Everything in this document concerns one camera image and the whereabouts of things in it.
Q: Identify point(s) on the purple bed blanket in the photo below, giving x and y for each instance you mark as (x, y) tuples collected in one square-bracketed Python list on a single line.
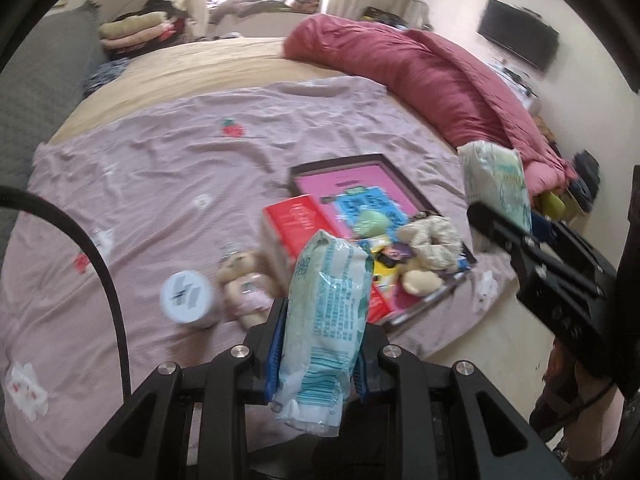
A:
[(173, 187)]

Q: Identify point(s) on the green round soft object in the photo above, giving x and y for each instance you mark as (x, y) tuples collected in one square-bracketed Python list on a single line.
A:
[(372, 223)]

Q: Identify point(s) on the grey quilted headboard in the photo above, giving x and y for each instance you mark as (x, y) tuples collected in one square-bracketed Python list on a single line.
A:
[(43, 83)]

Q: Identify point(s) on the cream floral scrunchie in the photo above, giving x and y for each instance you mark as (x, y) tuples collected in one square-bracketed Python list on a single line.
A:
[(434, 241)]

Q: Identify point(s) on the cream plush toy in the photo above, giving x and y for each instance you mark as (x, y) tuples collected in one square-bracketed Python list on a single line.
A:
[(420, 283)]

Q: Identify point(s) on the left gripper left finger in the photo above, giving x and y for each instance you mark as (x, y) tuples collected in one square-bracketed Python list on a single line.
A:
[(275, 335)]

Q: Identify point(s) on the dark tray with pink book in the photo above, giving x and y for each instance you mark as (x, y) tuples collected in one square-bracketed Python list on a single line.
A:
[(368, 199)]

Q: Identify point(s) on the folded clothes pile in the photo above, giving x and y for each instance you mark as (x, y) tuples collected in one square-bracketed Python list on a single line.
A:
[(137, 32)]

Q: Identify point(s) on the beige bed sheet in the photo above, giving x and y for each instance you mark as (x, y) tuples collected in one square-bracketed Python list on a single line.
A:
[(187, 70)]

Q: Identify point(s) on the white green wipes pack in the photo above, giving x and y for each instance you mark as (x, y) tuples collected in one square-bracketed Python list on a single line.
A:
[(494, 175)]

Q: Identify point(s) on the pink quilted duvet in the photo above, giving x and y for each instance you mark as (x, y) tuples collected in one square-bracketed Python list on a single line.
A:
[(455, 92)]

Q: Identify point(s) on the wall mounted black television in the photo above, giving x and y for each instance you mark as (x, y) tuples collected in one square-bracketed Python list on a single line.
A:
[(520, 32)]

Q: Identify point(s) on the red tissue box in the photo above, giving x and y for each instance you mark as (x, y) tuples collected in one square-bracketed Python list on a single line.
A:
[(288, 226)]

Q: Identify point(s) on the yellow frog snack bag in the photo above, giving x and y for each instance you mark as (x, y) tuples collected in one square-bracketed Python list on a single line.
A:
[(384, 279)]

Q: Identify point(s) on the light green tissue pack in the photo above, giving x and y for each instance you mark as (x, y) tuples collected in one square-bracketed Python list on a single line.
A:
[(328, 303)]

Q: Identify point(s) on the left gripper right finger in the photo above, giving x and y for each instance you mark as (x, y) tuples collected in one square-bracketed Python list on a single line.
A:
[(359, 376)]

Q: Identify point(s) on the white cylindrical jar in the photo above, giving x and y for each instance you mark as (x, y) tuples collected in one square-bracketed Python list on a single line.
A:
[(188, 298)]

